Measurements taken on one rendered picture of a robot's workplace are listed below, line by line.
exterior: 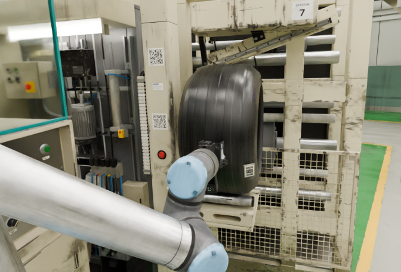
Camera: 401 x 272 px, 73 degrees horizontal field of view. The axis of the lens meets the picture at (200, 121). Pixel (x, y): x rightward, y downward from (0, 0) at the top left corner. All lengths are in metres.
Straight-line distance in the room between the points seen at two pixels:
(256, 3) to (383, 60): 8.96
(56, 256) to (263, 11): 1.35
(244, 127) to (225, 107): 0.10
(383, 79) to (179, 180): 9.71
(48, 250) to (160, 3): 1.05
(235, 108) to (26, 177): 0.70
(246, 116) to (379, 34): 9.42
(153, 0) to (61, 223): 1.00
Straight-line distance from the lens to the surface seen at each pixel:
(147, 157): 1.35
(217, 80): 1.05
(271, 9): 1.41
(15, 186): 0.45
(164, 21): 1.24
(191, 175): 0.63
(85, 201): 0.47
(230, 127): 0.96
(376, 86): 10.19
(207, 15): 1.45
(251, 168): 1.02
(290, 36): 1.52
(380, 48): 10.25
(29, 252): 1.16
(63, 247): 1.27
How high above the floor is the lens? 1.45
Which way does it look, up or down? 11 degrees down
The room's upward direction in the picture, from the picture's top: 2 degrees counter-clockwise
